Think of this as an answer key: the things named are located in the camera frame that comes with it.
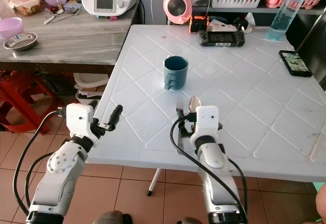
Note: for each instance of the orange and black device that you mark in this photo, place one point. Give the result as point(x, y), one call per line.
point(197, 24)

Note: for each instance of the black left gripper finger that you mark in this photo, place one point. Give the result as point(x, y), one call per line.
point(112, 118)
point(118, 112)

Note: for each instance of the person's bare limb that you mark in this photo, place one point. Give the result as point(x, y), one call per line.
point(321, 203)

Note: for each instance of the clear plastic water bottle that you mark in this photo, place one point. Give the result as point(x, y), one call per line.
point(284, 16)

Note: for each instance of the blue plastic mug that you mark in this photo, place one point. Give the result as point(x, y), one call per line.
point(175, 73)

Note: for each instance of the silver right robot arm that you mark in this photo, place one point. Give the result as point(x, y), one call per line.
point(215, 169)

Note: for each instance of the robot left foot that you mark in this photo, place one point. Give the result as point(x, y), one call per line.
point(113, 218)

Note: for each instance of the clear plastic food container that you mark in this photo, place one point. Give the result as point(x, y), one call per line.
point(26, 4)

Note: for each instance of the white table leg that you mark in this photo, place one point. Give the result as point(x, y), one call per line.
point(153, 188)

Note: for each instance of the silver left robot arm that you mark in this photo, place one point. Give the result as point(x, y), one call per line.
point(61, 169)

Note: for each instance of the steel cutlery piece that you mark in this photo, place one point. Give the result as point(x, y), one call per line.
point(61, 15)

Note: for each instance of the black handheld game console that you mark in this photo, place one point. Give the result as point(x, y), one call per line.
point(222, 38)

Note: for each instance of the black smartphone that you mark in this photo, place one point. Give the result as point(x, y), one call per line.
point(295, 63)

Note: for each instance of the grey wooden table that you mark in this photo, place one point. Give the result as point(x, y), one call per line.
point(76, 43)

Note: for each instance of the pink round appliance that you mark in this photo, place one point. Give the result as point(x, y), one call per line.
point(177, 6)

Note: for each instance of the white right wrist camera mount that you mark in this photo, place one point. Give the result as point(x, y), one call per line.
point(207, 121)

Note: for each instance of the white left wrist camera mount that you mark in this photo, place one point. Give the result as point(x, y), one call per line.
point(78, 118)

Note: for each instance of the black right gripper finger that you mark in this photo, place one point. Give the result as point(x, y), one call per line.
point(188, 115)

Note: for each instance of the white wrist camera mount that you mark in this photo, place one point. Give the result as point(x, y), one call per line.
point(207, 121)
point(78, 118)

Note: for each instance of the steel dish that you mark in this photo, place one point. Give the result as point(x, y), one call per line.
point(20, 42)

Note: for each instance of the white plastic table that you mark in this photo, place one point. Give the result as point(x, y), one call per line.
point(229, 96)

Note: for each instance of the white plastic bin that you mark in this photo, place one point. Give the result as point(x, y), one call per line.
point(89, 87)

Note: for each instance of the steel spoon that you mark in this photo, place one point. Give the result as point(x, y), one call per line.
point(194, 104)

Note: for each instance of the large lilac plastic bowl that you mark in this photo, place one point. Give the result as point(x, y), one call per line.
point(10, 29)

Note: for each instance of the red plastic stool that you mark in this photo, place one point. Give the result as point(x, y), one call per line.
point(20, 96)

